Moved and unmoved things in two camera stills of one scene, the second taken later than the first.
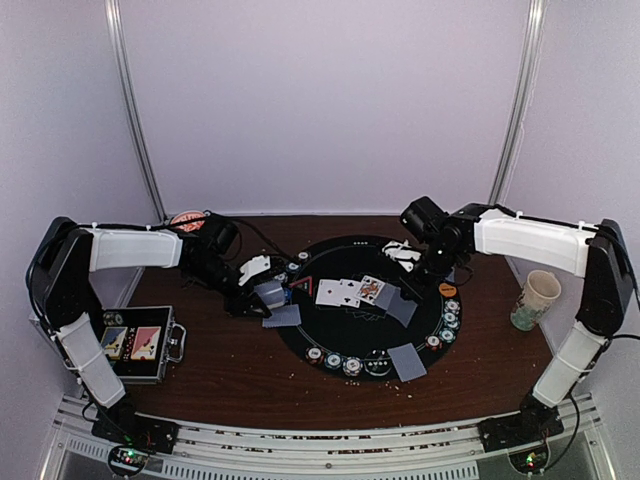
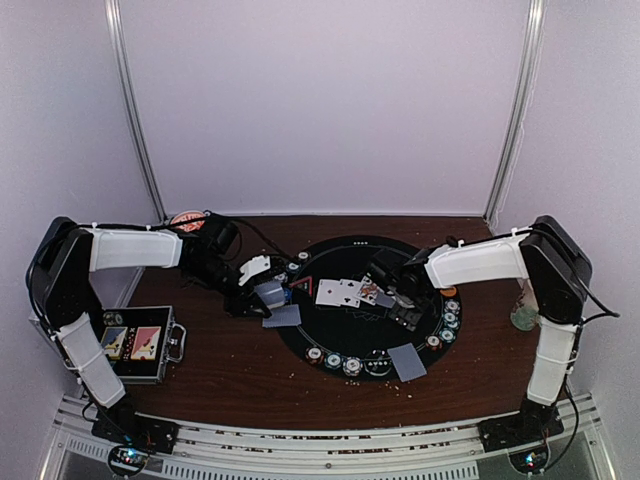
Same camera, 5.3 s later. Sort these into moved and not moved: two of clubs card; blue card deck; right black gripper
Moved: right black gripper
Not moved: blue card deck; two of clubs card
